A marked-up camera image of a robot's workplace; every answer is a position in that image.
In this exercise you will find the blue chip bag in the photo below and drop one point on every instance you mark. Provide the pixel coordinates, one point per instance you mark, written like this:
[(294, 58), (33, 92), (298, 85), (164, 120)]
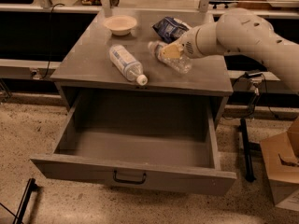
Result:
[(170, 29)]

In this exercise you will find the grey cabinet with counter top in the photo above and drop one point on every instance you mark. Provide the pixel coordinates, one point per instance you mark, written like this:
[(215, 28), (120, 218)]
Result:
[(88, 65)]

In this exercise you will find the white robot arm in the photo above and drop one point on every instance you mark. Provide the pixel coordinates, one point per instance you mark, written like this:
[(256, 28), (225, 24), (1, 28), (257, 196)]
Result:
[(240, 31)]

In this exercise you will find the grey open top drawer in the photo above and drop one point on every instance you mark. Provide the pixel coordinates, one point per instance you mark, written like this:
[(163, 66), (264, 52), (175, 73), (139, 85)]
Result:
[(169, 137)]

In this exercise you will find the black stand leg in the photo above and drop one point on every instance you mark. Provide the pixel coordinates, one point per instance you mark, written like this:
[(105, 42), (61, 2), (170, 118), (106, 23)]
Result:
[(30, 187), (249, 176)]

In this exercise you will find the black power adapter with cables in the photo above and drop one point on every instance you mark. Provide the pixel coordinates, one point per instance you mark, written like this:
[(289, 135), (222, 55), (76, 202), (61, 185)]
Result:
[(257, 86)]

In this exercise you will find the water bottle white blue label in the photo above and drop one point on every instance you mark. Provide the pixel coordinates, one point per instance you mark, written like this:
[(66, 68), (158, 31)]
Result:
[(127, 64)]

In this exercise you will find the black stand leg right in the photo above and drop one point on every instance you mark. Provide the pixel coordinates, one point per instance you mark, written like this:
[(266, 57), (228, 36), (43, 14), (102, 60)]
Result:
[(249, 176)]

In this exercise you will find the black drawer handle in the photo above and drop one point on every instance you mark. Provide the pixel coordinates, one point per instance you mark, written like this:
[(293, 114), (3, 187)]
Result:
[(131, 180)]

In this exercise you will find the black stand leg left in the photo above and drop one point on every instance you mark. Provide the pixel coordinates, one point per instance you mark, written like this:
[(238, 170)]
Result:
[(30, 187)]

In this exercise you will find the clear water bottle red label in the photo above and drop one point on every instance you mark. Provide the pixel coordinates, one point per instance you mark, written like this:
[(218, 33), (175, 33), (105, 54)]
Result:
[(182, 65)]

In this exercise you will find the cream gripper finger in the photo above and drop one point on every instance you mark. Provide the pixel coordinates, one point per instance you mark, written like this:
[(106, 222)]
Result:
[(172, 51)]

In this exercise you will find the white paper bowl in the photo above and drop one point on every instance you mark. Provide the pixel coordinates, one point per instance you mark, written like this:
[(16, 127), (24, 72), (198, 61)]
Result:
[(120, 24)]

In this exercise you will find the brown cardboard box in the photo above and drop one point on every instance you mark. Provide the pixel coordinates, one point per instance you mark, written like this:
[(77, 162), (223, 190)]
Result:
[(281, 159)]

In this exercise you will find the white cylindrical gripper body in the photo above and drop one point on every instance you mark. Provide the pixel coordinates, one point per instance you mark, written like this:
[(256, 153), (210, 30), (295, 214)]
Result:
[(188, 45)]

